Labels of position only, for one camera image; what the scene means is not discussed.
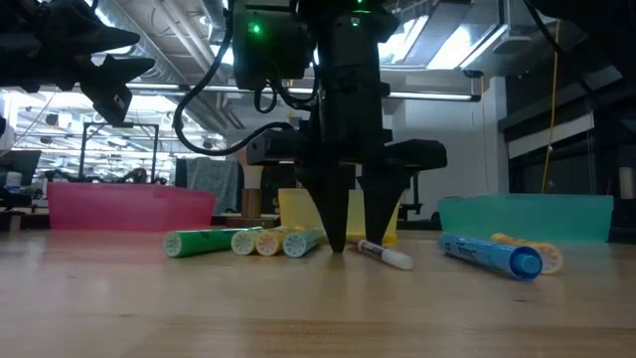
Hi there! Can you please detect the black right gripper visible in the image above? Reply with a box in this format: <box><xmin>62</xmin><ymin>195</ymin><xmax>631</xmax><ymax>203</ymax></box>
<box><xmin>245</xmin><ymin>12</ymin><xmax>448</xmax><ymax>254</ymax></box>

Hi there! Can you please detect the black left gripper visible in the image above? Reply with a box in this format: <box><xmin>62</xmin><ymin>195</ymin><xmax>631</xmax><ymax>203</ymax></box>
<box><xmin>14</xmin><ymin>0</ymin><xmax>156</xmax><ymax>125</ymax></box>

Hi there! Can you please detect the white thin dry-erase marker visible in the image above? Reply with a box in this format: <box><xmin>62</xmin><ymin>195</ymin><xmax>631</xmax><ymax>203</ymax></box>
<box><xmin>353</xmin><ymin>238</ymin><xmax>414</xmax><ymax>271</ymax></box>

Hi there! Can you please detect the yellow fat highlighter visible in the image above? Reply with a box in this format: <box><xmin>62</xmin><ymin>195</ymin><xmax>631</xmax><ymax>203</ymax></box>
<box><xmin>490</xmin><ymin>232</ymin><xmax>564</xmax><ymax>275</ymax></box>
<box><xmin>254</xmin><ymin>226</ymin><xmax>307</xmax><ymax>258</ymax></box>

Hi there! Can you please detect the yellow-green fat highlighter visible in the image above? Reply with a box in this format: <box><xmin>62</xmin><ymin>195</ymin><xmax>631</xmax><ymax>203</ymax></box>
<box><xmin>231</xmin><ymin>226</ymin><xmax>289</xmax><ymax>257</ymax></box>

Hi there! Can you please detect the blue fat highlighter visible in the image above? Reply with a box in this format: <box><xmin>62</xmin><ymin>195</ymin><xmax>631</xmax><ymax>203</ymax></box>
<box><xmin>436</xmin><ymin>231</ymin><xmax>544</xmax><ymax>282</ymax></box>

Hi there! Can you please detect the green Sharpie highlighter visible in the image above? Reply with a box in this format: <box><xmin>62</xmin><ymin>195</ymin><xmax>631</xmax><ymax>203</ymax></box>
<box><xmin>162</xmin><ymin>227</ymin><xmax>264</xmax><ymax>259</ymax></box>

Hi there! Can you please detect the yellow plastic bin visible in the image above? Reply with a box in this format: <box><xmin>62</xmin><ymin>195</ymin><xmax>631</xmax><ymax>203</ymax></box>
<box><xmin>276</xmin><ymin>187</ymin><xmax>401</xmax><ymax>248</ymax></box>

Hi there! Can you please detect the long ceiling light bar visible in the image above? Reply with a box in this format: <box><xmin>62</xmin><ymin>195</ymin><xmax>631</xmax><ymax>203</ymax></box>
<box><xmin>126</xmin><ymin>82</ymin><xmax>482</xmax><ymax>103</ymax></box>

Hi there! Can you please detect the teal fat highlighter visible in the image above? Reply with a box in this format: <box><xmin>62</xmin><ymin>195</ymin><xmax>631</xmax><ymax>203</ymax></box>
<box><xmin>281</xmin><ymin>227</ymin><xmax>329</xmax><ymax>260</ymax></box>

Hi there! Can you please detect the black partition panel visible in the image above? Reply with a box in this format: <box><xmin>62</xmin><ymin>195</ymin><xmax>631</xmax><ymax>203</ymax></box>
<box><xmin>260</xmin><ymin>163</ymin><xmax>299</xmax><ymax>216</ymax></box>

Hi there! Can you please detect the white mushroom table lamp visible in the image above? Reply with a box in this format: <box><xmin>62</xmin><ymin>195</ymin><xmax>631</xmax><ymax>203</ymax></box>
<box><xmin>226</xmin><ymin>148</ymin><xmax>280</xmax><ymax>229</ymax></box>

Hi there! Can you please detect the computer monitor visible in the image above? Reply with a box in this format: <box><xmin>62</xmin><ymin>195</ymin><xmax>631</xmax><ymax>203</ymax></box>
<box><xmin>0</xmin><ymin>148</ymin><xmax>43</xmax><ymax>188</ymax></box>

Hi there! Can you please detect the gray cloth cover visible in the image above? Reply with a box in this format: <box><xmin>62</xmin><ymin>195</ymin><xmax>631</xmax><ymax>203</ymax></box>
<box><xmin>185</xmin><ymin>157</ymin><xmax>240</xmax><ymax>215</ymax></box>

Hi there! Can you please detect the pink plastic bin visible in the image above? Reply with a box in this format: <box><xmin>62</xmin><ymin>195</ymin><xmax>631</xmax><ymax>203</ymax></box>
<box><xmin>47</xmin><ymin>181</ymin><xmax>218</xmax><ymax>233</ymax></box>

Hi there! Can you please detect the white container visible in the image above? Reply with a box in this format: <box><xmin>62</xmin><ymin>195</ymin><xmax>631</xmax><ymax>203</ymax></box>
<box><xmin>3</xmin><ymin>171</ymin><xmax>24</xmax><ymax>194</ymax></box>

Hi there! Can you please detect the teal plastic bin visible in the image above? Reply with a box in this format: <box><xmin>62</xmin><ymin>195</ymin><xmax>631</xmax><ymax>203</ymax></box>
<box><xmin>436</xmin><ymin>193</ymin><xmax>615</xmax><ymax>244</ymax></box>

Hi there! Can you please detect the white ceiling ventilation unit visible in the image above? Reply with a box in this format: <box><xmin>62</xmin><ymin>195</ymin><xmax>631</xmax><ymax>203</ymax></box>
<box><xmin>489</xmin><ymin>0</ymin><xmax>610</xmax><ymax>56</ymax></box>

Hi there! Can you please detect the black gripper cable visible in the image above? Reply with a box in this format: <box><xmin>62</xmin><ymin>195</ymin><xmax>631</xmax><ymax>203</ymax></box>
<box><xmin>172</xmin><ymin>0</ymin><xmax>299</xmax><ymax>158</ymax></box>

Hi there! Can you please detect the black metal frame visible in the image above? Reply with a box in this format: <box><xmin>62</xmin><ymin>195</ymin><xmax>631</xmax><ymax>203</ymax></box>
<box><xmin>78</xmin><ymin>121</ymin><xmax>161</xmax><ymax>186</ymax></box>

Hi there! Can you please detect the silver round air duct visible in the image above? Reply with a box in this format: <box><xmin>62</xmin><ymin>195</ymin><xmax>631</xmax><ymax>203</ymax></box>
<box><xmin>198</xmin><ymin>0</ymin><xmax>235</xmax><ymax>31</ymax></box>

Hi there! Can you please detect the yellow hanging cable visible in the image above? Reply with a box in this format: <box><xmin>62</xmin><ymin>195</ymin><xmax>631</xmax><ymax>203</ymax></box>
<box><xmin>540</xmin><ymin>19</ymin><xmax>563</xmax><ymax>195</ymax></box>

